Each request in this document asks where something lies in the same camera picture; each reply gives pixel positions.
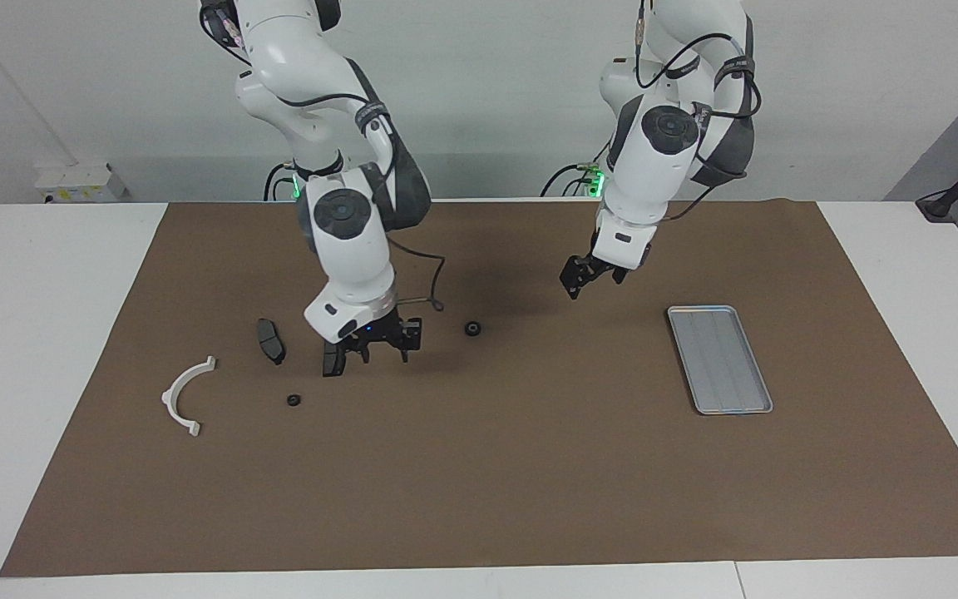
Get black base cables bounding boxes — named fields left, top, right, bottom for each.
left=264, top=162, right=297, bottom=201
left=541, top=161, right=606, bottom=199

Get brown table mat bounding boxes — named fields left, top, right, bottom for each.
left=0, top=200, right=958, bottom=577

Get white curved plastic bracket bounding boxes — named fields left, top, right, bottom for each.
left=161, top=356, right=217, bottom=438

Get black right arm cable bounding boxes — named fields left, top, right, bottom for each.
left=200, top=0, right=447, bottom=314

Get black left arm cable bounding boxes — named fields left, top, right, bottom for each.
left=634, top=0, right=764, bottom=224

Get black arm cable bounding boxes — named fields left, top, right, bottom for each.
left=634, top=0, right=764, bottom=224
left=200, top=0, right=447, bottom=314

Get curved dark grey brake pad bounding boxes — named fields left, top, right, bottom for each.
left=255, top=319, right=287, bottom=366

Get black right base cables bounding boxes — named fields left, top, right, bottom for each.
left=264, top=162, right=297, bottom=201

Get black left base cables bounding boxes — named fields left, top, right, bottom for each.
left=541, top=161, right=606, bottom=199

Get white wall socket box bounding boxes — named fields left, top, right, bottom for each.
left=34, top=161, right=127, bottom=204

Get silver metal tray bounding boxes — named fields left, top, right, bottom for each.
left=667, top=305, right=774, bottom=416

